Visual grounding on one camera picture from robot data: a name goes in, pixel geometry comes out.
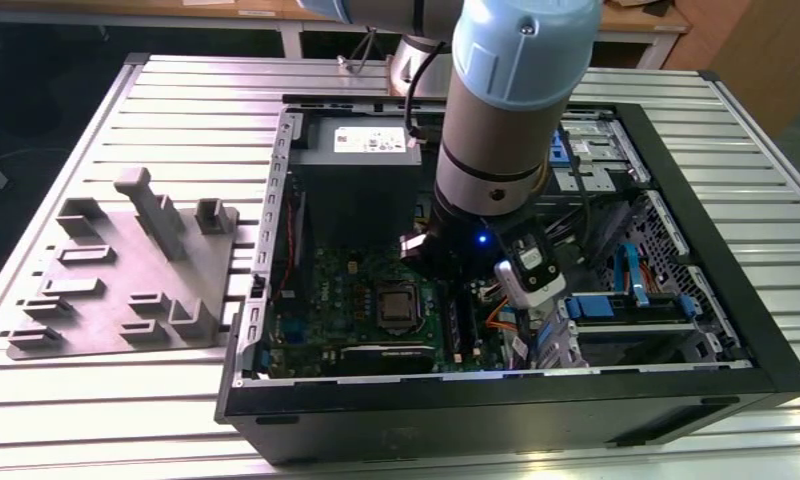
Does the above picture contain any white power supply label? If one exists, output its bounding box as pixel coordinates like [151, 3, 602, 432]
[332, 126, 410, 155]

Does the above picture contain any wooden desk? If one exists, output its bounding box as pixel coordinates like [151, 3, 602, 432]
[0, 0, 695, 71]

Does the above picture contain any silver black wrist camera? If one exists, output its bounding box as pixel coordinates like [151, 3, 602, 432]
[493, 234, 569, 309]

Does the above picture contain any blue plastic drive carrier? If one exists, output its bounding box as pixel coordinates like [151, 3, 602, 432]
[550, 128, 574, 165]

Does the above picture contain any black cable bundle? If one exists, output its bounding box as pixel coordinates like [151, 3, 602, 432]
[537, 192, 642, 251]

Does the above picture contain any hard disk in blue carrier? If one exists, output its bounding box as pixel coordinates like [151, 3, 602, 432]
[559, 292, 699, 326]

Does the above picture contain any grey disk bay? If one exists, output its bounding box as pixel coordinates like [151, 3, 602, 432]
[539, 294, 715, 371]

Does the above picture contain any blue flat wire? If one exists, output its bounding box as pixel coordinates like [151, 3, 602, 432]
[613, 242, 653, 307]

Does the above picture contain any black PC case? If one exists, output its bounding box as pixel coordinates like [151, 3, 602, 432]
[212, 97, 800, 466]

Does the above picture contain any silver CPU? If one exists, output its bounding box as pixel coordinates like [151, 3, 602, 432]
[380, 291, 417, 321]

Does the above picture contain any black CPU socket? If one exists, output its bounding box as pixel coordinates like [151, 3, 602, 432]
[371, 277, 427, 335]

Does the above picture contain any grey metal drive cage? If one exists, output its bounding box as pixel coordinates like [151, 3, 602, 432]
[546, 112, 646, 226]

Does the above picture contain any wooden cabinet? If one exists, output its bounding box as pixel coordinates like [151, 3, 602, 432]
[663, 0, 800, 141]

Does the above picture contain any black graphics card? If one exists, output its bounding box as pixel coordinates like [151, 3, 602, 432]
[336, 342, 435, 376]

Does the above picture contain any grey parts rack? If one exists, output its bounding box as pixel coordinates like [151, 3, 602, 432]
[0, 167, 242, 361]

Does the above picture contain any green motherboard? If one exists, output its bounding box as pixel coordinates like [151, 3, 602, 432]
[270, 244, 529, 376]

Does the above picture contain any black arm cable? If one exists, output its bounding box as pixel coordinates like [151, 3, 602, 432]
[403, 42, 455, 149]

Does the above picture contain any grey power supply unit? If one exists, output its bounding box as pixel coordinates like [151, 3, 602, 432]
[291, 117, 423, 241]

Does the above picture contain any orange wire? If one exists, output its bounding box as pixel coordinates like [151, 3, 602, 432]
[483, 297, 533, 334]

